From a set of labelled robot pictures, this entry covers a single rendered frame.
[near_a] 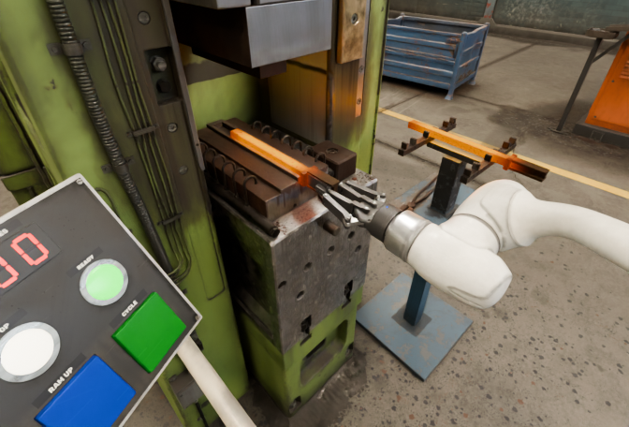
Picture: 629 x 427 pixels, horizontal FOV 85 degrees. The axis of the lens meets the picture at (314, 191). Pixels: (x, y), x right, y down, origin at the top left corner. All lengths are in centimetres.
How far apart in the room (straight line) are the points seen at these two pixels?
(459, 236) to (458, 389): 111
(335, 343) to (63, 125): 119
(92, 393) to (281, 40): 58
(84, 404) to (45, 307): 12
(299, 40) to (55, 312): 56
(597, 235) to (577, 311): 157
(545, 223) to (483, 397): 112
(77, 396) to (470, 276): 55
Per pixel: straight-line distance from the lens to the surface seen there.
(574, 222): 66
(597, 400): 192
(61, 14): 65
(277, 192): 80
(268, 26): 65
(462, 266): 62
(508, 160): 111
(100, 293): 53
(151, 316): 55
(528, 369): 185
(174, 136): 77
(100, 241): 54
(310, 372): 145
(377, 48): 116
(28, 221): 51
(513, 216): 69
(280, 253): 80
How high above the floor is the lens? 144
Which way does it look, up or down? 35 degrees down
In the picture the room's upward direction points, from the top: straight up
